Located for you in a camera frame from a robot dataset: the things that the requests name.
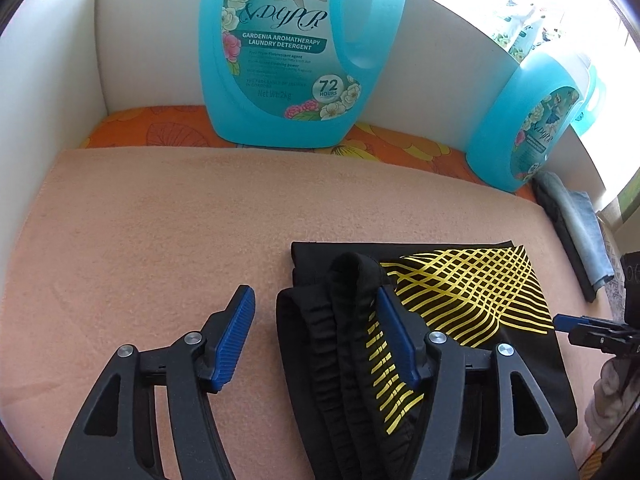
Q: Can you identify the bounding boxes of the white side panel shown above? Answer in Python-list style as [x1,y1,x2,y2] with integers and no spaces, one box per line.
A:
[0,0,211,171]

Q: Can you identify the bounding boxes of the beige towel mat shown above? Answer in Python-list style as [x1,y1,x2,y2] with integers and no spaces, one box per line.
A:
[14,147,621,480]

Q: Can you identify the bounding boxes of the black pants with yellow stripes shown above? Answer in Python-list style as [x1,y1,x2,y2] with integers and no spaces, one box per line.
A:
[276,241,580,480]

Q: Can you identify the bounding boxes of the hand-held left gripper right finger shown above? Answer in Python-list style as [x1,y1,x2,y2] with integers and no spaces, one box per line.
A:
[375,286,576,480]

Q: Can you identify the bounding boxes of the folded dark grey pants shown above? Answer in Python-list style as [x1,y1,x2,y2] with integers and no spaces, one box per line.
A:
[531,177,598,303]

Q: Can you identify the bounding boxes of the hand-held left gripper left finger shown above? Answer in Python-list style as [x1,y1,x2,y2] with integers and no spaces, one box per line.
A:
[52,285,257,480]

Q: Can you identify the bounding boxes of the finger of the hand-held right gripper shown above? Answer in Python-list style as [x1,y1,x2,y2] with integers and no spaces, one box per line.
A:
[554,314,640,341]
[569,332,640,359]

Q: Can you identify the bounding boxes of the orange floral table cover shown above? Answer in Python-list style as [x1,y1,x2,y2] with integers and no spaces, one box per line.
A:
[82,105,621,480]

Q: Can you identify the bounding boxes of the folded blue jeans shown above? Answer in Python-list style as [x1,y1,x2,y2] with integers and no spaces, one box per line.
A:
[542,171,615,286]

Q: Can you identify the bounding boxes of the pale clothes pile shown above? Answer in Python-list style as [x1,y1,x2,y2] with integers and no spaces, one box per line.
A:
[590,355,628,441]

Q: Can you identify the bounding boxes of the blue laundry detergent bottle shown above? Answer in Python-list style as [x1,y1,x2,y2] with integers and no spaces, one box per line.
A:
[465,52,608,193]
[199,0,407,148]

